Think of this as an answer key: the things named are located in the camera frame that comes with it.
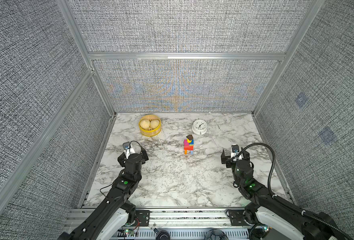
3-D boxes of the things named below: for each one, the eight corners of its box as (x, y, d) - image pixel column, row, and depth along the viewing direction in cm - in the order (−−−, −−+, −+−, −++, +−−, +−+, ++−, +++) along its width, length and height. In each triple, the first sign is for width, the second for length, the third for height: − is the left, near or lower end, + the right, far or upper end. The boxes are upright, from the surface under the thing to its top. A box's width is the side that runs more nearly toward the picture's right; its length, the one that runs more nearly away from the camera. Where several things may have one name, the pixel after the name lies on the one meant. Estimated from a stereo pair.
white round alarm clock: (192, 135, 108) (192, 132, 104) (191, 123, 115) (191, 119, 112) (207, 135, 108) (208, 132, 104) (205, 123, 115) (206, 119, 112)
